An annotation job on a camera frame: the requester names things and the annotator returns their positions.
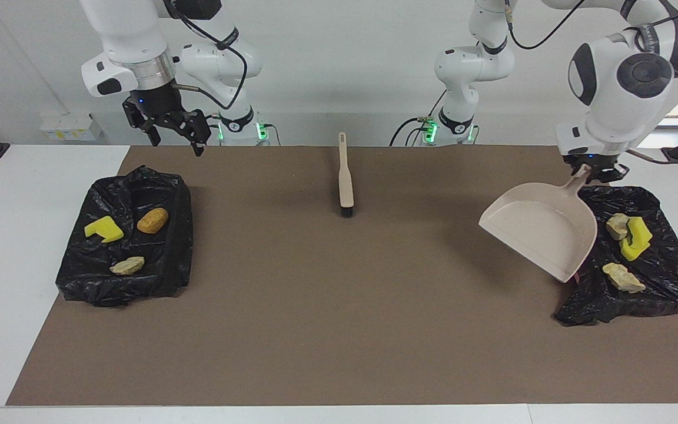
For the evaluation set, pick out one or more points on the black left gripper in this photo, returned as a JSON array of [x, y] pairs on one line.
[[601, 162]]

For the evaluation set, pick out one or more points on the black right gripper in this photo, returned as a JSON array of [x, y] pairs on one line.
[[159, 109]]

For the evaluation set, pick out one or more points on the small beige chunk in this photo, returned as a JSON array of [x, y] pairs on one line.
[[617, 227]]

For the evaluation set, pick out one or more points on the plain yellow sponge piece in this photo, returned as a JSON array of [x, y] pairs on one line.
[[638, 241]]

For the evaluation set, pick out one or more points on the brown oval bread roll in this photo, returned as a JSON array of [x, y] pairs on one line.
[[153, 220]]

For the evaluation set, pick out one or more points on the beige plastic dustpan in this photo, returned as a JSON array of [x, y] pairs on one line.
[[539, 229]]

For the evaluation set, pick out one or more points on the long beige chunk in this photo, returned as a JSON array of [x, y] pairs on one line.
[[622, 278]]

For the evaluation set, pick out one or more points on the notched yellow sponge piece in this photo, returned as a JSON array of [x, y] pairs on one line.
[[103, 228]]

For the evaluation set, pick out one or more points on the striped croissant bread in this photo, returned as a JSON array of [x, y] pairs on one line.
[[127, 266]]

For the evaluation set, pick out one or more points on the beige brush black bristles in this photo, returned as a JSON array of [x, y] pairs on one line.
[[345, 171]]

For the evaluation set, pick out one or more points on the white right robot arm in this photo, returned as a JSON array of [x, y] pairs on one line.
[[127, 35]]

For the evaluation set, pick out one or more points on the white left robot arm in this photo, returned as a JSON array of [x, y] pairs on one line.
[[621, 76]]

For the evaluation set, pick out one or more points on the black bag bin pink edge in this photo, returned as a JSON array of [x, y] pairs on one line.
[[668, 277]]

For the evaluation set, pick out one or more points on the black bag-lined trash bin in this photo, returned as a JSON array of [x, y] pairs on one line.
[[156, 277]]

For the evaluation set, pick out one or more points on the brown table mat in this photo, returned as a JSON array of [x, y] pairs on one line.
[[339, 353]]

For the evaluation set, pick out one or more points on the white wall socket strip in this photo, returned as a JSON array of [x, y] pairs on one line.
[[68, 128]]

